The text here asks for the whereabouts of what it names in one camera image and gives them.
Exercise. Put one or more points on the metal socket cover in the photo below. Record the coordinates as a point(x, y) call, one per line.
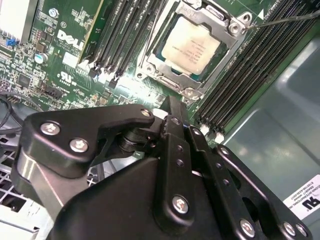
point(190, 10)

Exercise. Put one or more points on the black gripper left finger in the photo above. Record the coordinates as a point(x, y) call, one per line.
point(75, 130)

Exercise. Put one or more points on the silver CPU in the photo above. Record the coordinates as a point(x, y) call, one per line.
point(190, 45)

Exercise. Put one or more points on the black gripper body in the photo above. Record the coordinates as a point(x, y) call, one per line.
point(112, 205)

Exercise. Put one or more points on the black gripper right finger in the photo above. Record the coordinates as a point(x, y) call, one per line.
point(222, 175)

